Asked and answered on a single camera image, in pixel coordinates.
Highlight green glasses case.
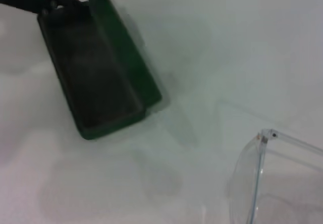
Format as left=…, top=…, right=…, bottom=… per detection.
left=37, top=0, right=164, bottom=141

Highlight clear transparent glasses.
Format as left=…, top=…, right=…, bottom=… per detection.
left=226, top=127, right=323, bottom=224

